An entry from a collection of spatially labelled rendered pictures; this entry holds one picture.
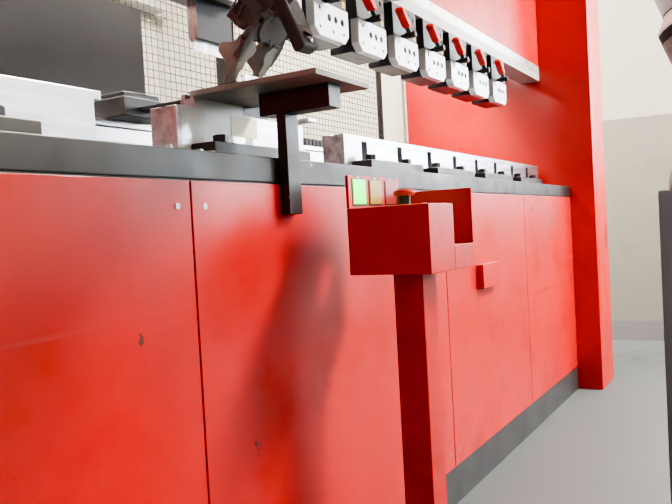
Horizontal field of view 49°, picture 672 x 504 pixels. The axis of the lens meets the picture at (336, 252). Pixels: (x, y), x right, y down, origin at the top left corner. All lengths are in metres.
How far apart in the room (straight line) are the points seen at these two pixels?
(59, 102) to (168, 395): 0.44
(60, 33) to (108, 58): 0.14
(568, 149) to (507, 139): 0.27
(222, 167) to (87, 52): 0.80
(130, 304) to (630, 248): 3.87
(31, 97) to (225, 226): 0.33
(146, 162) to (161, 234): 0.10
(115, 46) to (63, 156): 1.03
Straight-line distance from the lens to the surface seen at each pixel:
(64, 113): 1.12
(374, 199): 1.39
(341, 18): 1.78
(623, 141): 4.63
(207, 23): 1.43
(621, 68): 4.70
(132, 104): 1.50
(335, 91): 1.27
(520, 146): 3.38
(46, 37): 1.83
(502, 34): 2.94
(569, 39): 3.39
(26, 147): 0.93
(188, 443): 1.12
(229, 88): 1.28
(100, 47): 1.93
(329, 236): 1.42
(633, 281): 4.63
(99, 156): 0.99
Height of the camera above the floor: 0.74
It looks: 2 degrees down
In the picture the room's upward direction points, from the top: 3 degrees counter-clockwise
